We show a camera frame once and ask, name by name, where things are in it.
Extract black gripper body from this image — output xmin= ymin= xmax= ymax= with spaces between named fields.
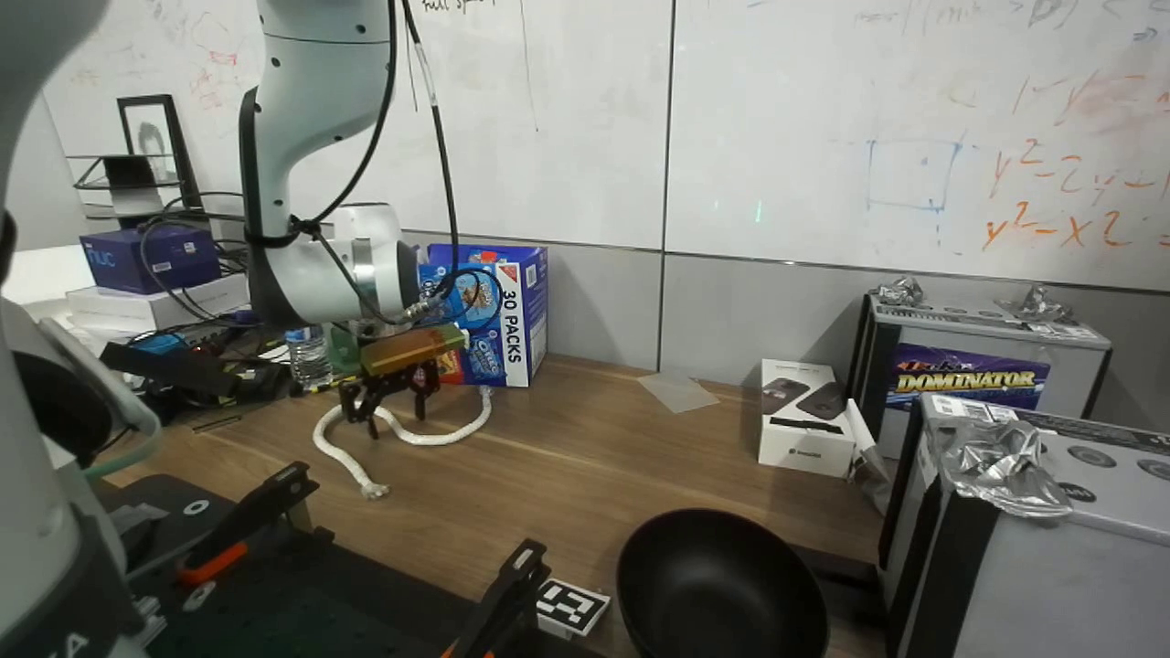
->
xmin=335 ymin=353 xmax=448 ymax=411

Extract white braided rope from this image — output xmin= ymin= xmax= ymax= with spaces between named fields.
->
xmin=310 ymin=382 xmax=497 ymax=505

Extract blue 30 packs carton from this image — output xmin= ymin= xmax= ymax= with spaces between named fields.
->
xmin=418 ymin=236 xmax=553 ymax=389

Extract flat white box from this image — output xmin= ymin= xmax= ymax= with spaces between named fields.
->
xmin=67 ymin=271 xmax=252 ymax=340

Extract dark blue cardboard box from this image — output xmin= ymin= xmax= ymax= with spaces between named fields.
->
xmin=76 ymin=219 xmax=227 ymax=296

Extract white phone box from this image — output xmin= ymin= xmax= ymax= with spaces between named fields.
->
xmin=752 ymin=353 xmax=878 ymax=478

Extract grey Dominator box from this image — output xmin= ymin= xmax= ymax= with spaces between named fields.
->
xmin=847 ymin=287 xmax=1115 ymax=470

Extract grey black appliance box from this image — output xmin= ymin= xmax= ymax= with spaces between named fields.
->
xmin=878 ymin=389 xmax=1170 ymax=658

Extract black orange bar clamp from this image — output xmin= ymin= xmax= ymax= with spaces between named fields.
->
xmin=438 ymin=538 xmax=555 ymax=658
xmin=176 ymin=458 xmax=320 ymax=591

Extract black electronic equipment pile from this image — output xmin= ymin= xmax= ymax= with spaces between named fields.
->
xmin=97 ymin=308 xmax=304 ymax=411

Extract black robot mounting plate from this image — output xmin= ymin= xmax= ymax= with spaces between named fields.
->
xmin=96 ymin=470 xmax=615 ymax=658

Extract black white fiducial tag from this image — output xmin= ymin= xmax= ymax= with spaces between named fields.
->
xmin=530 ymin=575 xmax=615 ymax=643

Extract white whiteboard panel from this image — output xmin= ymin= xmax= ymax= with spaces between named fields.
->
xmin=11 ymin=0 xmax=677 ymax=252
xmin=660 ymin=0 xmax=1170 ymax=296

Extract black round pan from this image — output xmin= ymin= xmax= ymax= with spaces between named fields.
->
xmin=615 ymin=508 xmax=834 ymax=658

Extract crumpled aluminium foil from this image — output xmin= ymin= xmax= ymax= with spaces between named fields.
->
xmin=926 ymin=393 xmax=1076 ymax=521
xmin=866 ymin=275 xmax=932 ymax=314
xmin=999 ymin=281 xmax=1089 ymax=330

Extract gold wrist camera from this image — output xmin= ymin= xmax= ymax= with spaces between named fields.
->
xmin=357 ymin=320 xmax=471 ymax=381

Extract black loose cables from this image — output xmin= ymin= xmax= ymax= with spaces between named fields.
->
xmin=130 ymin=195 xmax=252 ymax=325

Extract black wire stand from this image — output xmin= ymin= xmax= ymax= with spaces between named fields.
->
xmin=70 ymin=148 xmax=185 ymax=229

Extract black picture frame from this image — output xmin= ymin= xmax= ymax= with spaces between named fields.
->
xmin=112 ymin=90 xmax=203 ymax=215

